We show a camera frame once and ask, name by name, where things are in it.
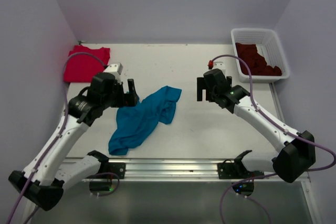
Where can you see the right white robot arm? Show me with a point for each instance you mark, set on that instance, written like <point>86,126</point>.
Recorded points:
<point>294,151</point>

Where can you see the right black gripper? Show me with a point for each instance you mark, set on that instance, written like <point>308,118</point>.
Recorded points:
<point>201,85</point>

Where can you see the white plastic basket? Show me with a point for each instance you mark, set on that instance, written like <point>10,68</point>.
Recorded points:
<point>268,46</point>

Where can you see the dark red t shirt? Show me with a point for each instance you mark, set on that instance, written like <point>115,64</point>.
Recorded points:
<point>256,63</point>

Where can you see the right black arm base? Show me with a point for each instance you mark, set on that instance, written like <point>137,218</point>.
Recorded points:
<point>234,169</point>

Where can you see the blue t shirt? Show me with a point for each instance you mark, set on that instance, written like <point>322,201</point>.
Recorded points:
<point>135,124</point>

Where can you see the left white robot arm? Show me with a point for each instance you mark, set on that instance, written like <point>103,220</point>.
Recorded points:
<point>42,181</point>

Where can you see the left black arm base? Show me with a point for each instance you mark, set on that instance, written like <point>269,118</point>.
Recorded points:
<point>107,180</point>

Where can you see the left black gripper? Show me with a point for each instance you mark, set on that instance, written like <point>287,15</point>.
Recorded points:
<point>129,99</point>

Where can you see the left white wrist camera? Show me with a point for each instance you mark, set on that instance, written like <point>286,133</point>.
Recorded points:
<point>114,69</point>

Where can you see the folded red t shirt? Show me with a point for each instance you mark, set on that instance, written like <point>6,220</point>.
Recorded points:
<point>85,64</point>

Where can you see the aluminium mounting rail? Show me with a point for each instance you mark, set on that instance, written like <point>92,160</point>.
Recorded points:
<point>171,170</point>

